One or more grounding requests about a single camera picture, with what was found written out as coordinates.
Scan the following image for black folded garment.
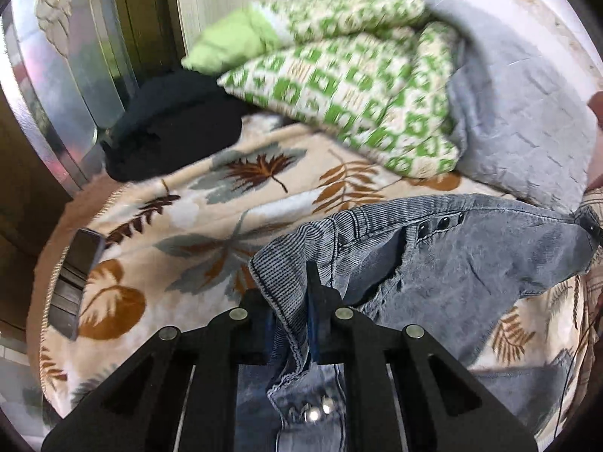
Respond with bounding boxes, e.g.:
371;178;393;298
100;69;249;183

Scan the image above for dark rectangular remote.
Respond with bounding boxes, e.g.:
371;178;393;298
48;229;105;341

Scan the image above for grey denim pants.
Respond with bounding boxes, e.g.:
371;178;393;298
235;195;596;451

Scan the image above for grey quilted pillow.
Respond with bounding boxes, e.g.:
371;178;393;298
425;0;597;212

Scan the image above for green white patterned quilt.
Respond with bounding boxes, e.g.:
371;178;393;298
182;0;461;179

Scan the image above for wooden wardrobe with mirror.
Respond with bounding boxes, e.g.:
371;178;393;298
1;0;183;339

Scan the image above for beige leaf-pattern blanket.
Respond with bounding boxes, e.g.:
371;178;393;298
25;112;600;452

